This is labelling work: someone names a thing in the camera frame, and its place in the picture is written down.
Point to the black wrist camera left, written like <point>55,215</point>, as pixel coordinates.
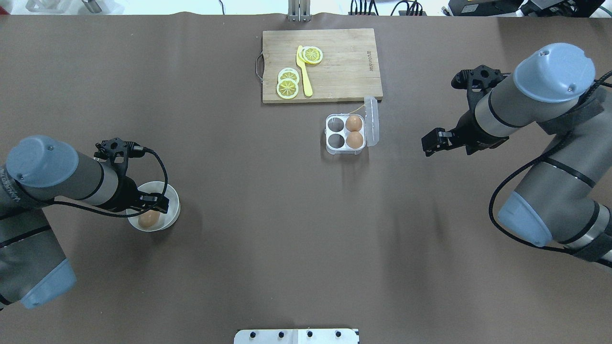
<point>118,151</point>

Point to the bamboo cutting board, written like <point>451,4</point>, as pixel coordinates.
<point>348,72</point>

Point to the lemon slice single front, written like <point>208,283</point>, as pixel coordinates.
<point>312,55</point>

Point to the white ceramic bowl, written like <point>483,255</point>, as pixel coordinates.
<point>165,220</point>

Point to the aluminium frame post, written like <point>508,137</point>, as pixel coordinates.
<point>299,11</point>

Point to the yellow plastic knife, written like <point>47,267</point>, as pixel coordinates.
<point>307,87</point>

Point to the lemon slice top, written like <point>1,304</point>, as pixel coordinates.
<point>287,88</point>

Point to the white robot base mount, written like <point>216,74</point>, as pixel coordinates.
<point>298,336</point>

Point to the brown egg in box front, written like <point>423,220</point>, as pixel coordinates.
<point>354,140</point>

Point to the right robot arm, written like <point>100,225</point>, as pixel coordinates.
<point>546,203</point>

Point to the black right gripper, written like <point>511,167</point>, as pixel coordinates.
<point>469,133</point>

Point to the clear plastic egg box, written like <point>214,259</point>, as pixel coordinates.
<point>335,131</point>

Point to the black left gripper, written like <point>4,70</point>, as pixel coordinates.
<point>125,193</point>

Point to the brown egg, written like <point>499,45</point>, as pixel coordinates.
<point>354,123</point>
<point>148,219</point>
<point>354,140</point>

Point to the lemon slice under front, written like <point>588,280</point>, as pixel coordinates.
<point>299,55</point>

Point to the lemon slice middle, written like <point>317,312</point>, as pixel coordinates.
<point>288,74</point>

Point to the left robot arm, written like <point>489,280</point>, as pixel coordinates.
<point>41,171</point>

